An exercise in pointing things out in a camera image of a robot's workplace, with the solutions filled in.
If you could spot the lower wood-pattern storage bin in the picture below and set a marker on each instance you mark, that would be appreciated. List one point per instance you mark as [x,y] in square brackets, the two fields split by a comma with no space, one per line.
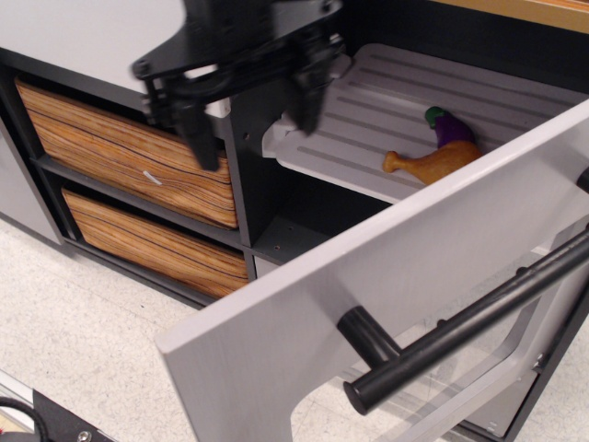
[208,268]

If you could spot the grey lower oven drawer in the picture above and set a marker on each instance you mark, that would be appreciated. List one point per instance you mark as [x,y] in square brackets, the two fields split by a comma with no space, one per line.
[495,416]

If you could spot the dark grey toy kitchen cabinet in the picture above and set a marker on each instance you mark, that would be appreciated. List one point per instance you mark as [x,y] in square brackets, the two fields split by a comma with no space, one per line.
[80,323]

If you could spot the grey oven rack shelf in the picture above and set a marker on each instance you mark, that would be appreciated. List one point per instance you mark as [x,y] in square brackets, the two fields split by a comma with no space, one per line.
[376,103]

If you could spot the purple toy eggplant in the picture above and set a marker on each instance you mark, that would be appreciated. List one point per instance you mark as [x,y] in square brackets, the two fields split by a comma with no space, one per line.
[448,128]

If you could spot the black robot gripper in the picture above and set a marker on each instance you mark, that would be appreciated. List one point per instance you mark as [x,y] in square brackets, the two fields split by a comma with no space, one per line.
[226,47]

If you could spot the wood-pattern storage bin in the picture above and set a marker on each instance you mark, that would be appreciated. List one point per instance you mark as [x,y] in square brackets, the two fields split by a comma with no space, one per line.
[208,268]
[130,156]

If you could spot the upper wood-pattern storage bin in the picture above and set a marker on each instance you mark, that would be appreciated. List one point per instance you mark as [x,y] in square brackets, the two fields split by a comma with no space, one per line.
[130,156]

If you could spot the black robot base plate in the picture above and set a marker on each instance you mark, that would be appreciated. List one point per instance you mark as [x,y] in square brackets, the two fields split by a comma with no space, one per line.
[63,425]

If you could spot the toy chicken drumstick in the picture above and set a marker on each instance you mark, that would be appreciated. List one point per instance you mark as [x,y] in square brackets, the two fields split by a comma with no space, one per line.
[435,166]

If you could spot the grey toy oven door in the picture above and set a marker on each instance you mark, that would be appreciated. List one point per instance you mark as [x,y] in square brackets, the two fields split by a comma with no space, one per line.
[241,365]

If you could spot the black oven door handle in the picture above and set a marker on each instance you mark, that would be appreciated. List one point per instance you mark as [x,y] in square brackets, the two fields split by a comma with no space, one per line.
[442,336]

